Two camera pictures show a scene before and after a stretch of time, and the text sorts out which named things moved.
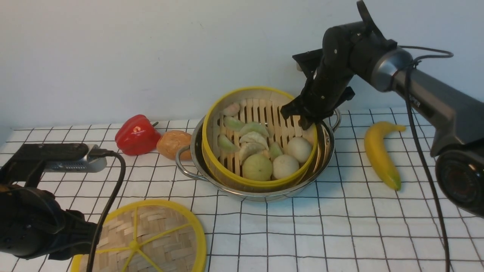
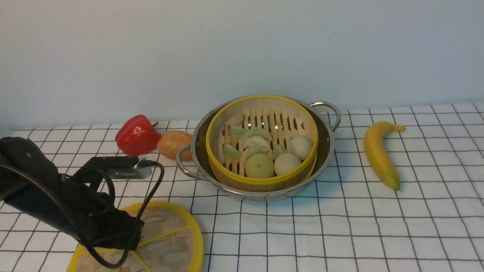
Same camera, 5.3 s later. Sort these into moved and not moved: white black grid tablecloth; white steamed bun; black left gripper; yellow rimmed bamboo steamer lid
Moved: black left gripper
Not moved: white steamed bun; white black grid tablecloth; yellow rimmed bamboo steamer lid
